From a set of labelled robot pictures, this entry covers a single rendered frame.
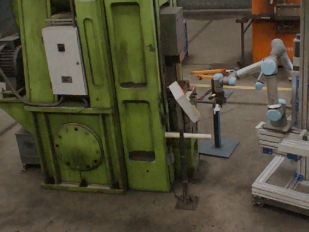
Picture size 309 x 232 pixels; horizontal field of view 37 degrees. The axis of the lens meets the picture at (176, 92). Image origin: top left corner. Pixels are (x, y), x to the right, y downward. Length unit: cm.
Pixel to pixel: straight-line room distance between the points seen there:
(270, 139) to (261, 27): 389
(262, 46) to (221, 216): 415
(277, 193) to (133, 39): 189
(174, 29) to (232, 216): 180
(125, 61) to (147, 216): 147
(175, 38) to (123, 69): 57
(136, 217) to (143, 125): 86
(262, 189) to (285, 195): 22
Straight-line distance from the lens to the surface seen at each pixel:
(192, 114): 394
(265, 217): 437
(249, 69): 399
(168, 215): 444
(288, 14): 758
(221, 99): 403
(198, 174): 499
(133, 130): 456
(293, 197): 426
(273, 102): 389
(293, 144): 401
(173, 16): 426
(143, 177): 473
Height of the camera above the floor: 263
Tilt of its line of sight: 22 degrees down
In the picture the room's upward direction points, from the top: 5 degrees counter-clockwise
